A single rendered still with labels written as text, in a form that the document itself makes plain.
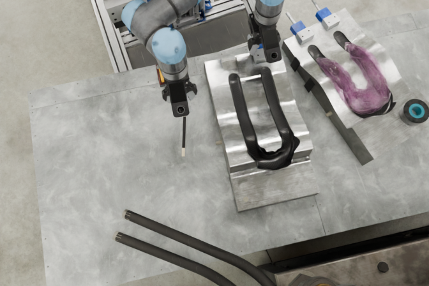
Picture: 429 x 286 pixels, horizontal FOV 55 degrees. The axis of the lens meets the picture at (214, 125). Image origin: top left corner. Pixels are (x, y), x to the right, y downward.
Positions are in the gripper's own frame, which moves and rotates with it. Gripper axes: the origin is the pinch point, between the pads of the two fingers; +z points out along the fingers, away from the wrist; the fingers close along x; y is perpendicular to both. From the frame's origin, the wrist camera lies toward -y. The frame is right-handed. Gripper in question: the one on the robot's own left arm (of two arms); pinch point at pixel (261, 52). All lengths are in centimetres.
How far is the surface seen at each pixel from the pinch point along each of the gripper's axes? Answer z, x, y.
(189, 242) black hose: 3, 35, -54
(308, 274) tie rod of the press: 12, 2, -71
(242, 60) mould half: 2.2, 6.3, -0.3
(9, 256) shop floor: 91, 129, -39
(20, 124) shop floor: 91, 118, 29
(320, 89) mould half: 3.8, -16.4, -15.5
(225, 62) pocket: 4.9, 11.8, 1.3
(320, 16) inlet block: 4.4, -24.7, 10.9
